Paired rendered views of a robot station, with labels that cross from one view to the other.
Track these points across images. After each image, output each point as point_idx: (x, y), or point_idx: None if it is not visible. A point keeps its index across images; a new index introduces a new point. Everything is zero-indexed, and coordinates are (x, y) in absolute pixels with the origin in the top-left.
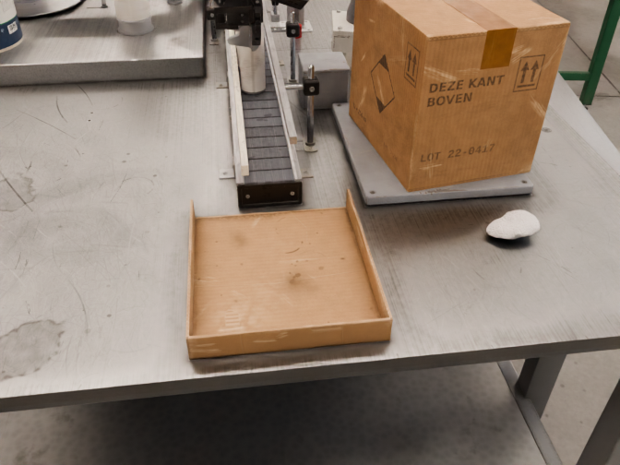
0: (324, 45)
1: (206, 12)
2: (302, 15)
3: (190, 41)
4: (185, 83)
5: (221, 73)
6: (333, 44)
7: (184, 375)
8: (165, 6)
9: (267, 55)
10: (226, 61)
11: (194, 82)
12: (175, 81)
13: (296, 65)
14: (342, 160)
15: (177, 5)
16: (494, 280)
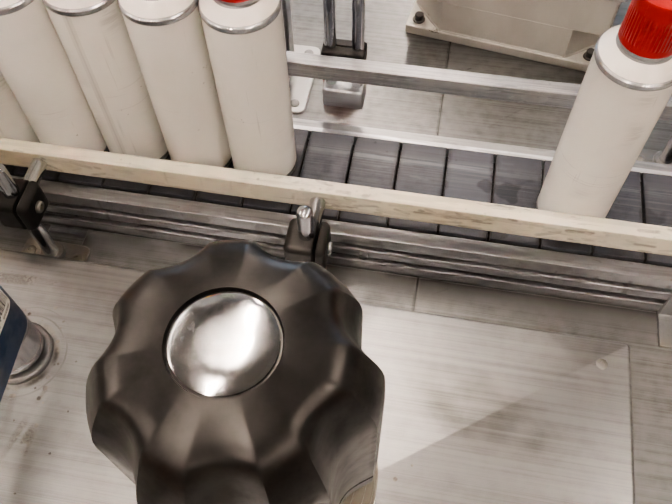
0: (428, 50)
1: (317, 260)
2: (291, 35)
3: (474, 359)
4: (654, 434)
5: (584, 318)
6: (613, 20)
7: None
8: (60, 397)
9: (637, 174)
10: (491, 290)
11: (649, 408)
12: (637, 464)
13: (556, 134)
14: None
15: (71, 351)
16: None
